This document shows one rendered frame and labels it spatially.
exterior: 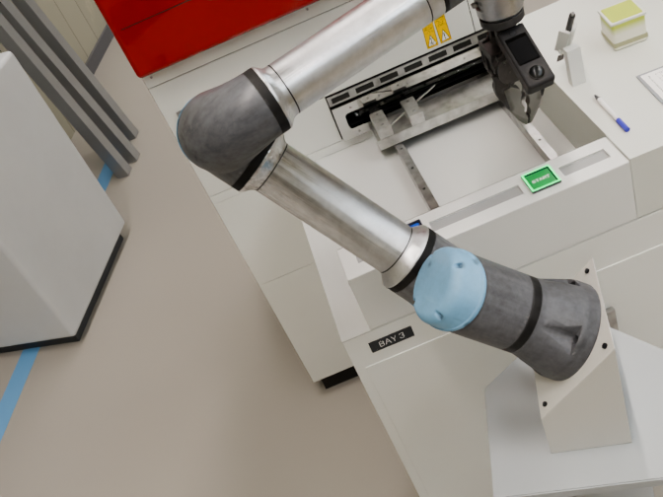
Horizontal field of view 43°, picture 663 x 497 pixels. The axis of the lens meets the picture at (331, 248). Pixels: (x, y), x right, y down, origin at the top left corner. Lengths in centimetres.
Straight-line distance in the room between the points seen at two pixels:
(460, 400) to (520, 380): 40
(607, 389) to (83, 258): 252
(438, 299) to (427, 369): 58
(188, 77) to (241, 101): 87
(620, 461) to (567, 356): 21
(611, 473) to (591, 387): 16
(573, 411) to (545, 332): 14
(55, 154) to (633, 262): 233
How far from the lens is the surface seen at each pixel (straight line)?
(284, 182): 123
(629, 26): 187
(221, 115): 110
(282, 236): 221
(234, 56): 194
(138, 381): 307
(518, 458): 137
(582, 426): 132
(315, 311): 240
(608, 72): 183
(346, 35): 112
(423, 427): 186
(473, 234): 154
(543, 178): 159
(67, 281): 333
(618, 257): 173
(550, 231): 161
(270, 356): 286
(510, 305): 118
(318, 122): 205
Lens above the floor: 196
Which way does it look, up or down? 39 degrees down
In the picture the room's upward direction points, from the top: 25 degrees counter-clockwise
